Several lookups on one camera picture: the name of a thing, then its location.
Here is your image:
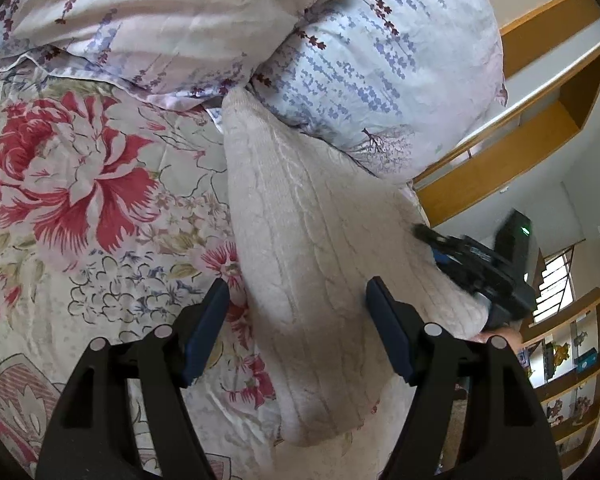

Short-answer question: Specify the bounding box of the beige cable knit sweater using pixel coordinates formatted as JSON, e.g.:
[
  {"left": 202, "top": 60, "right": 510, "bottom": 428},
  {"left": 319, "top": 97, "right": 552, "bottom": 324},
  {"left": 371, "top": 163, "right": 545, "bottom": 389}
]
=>
[{"left": 222, "top": 89, "right": 486, "bottom": 446}]

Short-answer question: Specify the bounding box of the person's right hand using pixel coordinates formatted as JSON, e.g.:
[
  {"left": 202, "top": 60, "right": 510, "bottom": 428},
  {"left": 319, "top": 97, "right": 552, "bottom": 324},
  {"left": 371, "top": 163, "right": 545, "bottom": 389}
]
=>
[{"left": 470, "top": 326, "right": 524, "bottom": 353}]

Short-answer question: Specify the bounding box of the wooden bookshelf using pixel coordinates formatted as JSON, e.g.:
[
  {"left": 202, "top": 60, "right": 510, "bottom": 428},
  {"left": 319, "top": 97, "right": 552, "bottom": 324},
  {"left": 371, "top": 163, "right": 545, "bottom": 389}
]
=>
[{"left": 521, "top": 287, "right": 600, "bottom": 470}]

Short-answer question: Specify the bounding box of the right lavender print pillow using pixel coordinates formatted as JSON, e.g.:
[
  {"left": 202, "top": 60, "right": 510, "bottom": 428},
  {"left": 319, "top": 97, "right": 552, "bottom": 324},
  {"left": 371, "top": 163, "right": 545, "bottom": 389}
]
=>
[{"left": 250, "top": 0, "right": 507, "bottom": 183}]

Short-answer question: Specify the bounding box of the floral bed quilt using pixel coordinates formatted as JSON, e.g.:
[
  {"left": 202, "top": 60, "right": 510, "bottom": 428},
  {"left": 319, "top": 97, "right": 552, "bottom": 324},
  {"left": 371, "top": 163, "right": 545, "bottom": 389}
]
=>
[{"left": 0, "top": 64, "right": 412, "bottom": 479}]

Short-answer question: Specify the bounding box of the left pink floral pillow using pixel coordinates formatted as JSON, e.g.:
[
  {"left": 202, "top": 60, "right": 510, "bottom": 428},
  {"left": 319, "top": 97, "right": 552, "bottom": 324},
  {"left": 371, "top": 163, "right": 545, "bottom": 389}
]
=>
[{"left": 0, "top": 0, "right": 326, "bottom": 110}]

